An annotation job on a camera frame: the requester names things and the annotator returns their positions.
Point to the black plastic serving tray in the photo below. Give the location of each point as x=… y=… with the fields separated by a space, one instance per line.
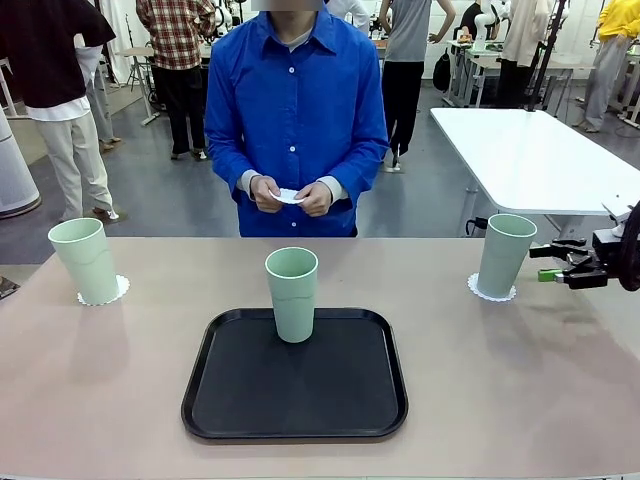
x=295 y=390

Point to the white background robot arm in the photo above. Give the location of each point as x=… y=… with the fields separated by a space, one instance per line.
x=482 y=30

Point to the person's right hand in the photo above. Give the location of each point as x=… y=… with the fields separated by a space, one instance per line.
x=262 y=192

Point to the person in yellow top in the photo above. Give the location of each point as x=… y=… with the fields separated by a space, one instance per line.
x=617 y=20

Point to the person in black top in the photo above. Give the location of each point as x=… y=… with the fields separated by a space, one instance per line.
x=45 y=50

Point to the white scalloped paper coaster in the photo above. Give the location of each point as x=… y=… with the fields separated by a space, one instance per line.
x=287 y=196
x=472 y=285
x=123 y=290

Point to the person's left hand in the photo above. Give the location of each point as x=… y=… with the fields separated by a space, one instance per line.
x=321 y=197

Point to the person's torso in blue shirt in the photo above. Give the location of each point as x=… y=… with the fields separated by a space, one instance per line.
x=295 y=100

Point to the pale green plastic cup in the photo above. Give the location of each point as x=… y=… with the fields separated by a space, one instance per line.
x=292 y=305
x=87 y=265
x=505 y=260

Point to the dark brown flat object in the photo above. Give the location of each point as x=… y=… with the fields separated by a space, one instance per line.
x=6 y=289

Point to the person in grey t-shirt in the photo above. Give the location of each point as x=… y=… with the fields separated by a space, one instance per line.
x=407 y=30

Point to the seated person in black shirt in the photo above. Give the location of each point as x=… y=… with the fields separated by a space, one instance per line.
x=470 y=20

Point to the person's right forearm blue sleeve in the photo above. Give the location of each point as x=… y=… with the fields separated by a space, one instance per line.
x=230 y=165

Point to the black tripod pole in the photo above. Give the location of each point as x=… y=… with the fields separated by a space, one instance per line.
x=545 y=55

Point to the grey background desk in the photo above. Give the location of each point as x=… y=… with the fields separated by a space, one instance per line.
x=565 y=62

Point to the person in plaid shirt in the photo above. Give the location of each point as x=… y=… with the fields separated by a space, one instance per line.
x=175 y=30

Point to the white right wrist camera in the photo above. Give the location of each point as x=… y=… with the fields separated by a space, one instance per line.
x=620 y=212

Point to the black table caster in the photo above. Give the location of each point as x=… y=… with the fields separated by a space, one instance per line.
x=480 y=224

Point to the person in white top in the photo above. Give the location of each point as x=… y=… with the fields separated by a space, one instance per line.
x=97 y=100

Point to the person in beige garment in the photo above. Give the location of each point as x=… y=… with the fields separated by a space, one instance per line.
x=522 y=30

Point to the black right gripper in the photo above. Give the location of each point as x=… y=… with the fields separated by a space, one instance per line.
x=609 y=247

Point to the wooden background table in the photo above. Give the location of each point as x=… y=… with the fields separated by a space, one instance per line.
x=137 y=51

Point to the white cylindrical air purifier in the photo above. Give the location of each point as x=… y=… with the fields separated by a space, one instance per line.
x=15 y=175

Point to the black hanging bag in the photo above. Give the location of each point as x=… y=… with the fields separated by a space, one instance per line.
x=442 y=72

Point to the person's left forearm blue sleeve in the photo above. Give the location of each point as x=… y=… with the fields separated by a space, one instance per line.
x=357 y=167

